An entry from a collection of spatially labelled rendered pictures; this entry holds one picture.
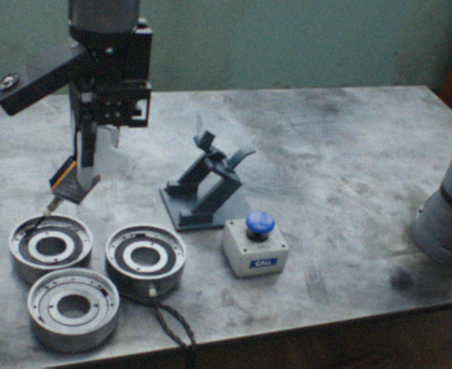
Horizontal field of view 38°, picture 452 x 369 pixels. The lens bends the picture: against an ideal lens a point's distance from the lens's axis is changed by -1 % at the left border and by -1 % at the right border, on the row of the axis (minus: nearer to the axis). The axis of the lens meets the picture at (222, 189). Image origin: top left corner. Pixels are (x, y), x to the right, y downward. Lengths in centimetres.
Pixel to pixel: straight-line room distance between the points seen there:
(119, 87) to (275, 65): 205
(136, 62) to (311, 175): 48
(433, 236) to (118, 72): 54
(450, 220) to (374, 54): 200
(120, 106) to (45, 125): 42
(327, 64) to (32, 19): 122
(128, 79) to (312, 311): 39
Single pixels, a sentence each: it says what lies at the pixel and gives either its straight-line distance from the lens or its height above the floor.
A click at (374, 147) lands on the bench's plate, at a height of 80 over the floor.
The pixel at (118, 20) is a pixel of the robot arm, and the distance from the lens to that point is 70.
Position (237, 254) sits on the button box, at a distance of 90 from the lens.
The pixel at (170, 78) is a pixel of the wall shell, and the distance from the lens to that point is 264.
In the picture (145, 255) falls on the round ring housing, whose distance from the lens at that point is 91.
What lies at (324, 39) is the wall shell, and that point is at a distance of 281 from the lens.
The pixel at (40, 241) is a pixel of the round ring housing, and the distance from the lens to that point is 90.
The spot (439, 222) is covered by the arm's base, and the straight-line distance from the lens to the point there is 104.
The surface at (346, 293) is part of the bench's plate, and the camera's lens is 94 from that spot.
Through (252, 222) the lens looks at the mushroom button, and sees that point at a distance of 89.
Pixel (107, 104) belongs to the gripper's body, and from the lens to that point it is 76.
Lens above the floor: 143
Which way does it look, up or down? 37 degrees down
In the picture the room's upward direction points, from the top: 11 degrees clockwise
